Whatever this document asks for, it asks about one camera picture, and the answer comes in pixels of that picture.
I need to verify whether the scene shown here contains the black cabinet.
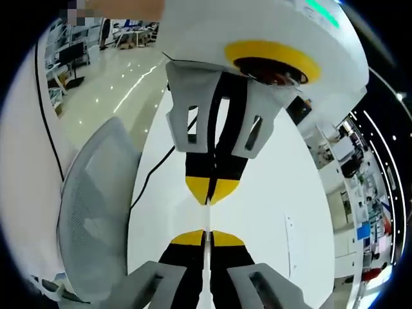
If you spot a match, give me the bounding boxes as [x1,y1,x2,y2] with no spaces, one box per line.
[285,95,314,127]

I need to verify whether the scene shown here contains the clear food packaging bag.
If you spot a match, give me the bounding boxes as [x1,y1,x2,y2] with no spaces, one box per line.
[196,192,216,309]

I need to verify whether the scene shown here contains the person's white shirt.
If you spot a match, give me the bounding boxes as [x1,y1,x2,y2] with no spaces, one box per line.
[1,41,65,284]

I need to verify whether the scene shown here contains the black monitor on stand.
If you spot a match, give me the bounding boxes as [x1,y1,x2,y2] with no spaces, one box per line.
[59,41,87,89]

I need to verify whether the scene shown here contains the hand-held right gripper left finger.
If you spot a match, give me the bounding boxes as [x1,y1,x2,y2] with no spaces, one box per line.
[126,229,207,309]

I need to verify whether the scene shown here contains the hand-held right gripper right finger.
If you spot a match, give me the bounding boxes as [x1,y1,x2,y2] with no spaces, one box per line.
[209,229,299,309]

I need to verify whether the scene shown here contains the grey mesh office chair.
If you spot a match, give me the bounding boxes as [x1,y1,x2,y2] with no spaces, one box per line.
[57,115,144,305]

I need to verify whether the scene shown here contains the blue box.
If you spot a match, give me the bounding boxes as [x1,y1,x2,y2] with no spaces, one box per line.
[356,223,371,241]

